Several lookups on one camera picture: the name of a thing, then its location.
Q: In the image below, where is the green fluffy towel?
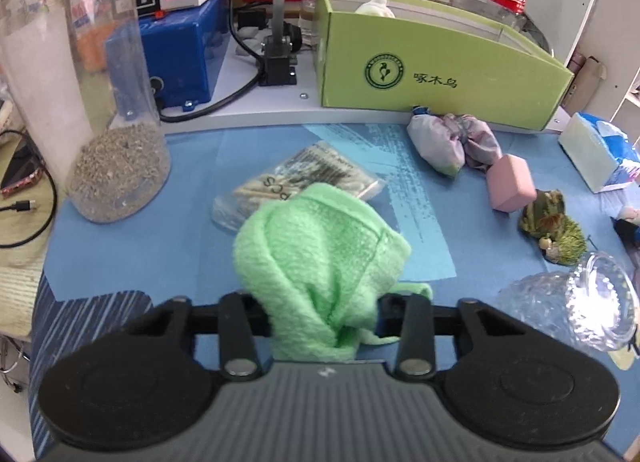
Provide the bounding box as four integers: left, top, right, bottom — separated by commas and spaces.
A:
233, 183, 433, 362

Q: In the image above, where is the white towel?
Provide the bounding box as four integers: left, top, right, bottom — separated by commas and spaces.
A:
356, 0, 395, 18

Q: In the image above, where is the pink foam block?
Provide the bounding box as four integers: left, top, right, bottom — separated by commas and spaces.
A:
486, 154, 537, 213

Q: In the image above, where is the green moss ornament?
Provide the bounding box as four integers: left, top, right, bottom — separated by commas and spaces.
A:
518, 190, 587, 267

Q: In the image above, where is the cotton swabs plastic bag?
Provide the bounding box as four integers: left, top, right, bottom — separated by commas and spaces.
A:
212, 141, 385, 231

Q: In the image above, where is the purple fabric pouch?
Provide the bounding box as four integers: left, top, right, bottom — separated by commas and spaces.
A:
407, 106, 502, 178

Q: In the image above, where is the blue tissue pack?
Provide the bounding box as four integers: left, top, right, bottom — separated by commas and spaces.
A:
559, 113, 640, 194

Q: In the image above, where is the green cardboard box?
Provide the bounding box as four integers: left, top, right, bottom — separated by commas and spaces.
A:
314, 0, 573, 131

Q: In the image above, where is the blue machine box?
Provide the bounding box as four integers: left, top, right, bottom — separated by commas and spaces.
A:
137, 0, 230, 113

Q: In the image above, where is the large clear jar with granules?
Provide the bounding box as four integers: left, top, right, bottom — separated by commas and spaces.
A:
1, 0, 170, 223

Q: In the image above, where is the black power cable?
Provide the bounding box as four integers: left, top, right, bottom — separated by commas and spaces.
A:
156, 0, 266, 123

